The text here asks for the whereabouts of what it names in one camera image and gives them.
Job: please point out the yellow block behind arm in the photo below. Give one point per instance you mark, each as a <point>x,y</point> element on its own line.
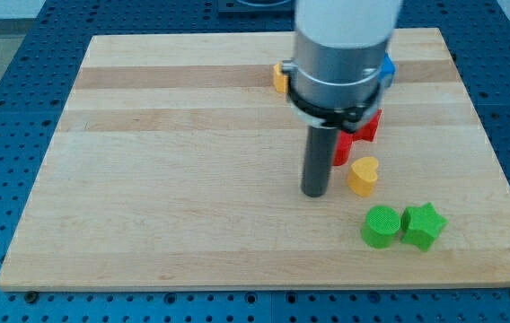
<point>280,80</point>

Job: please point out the blue block behind arm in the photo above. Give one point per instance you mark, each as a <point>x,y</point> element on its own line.
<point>388,71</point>

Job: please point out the yellow heart block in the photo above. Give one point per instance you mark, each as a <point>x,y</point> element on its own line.
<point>363,176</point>

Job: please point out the green cylinder block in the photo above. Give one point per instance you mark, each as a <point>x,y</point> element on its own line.
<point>381,225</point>

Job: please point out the green star block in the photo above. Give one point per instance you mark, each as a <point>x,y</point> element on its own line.
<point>421,226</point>

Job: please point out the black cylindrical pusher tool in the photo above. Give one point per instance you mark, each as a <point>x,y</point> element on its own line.
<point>319,153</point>

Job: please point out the wooden board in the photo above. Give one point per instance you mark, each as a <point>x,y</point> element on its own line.
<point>176,166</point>

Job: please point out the red block beside pusher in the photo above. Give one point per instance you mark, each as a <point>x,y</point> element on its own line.
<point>343,148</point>

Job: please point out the red star block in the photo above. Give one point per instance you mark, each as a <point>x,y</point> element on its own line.
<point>369,130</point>

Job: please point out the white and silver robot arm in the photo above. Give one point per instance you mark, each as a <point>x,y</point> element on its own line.
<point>334,73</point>

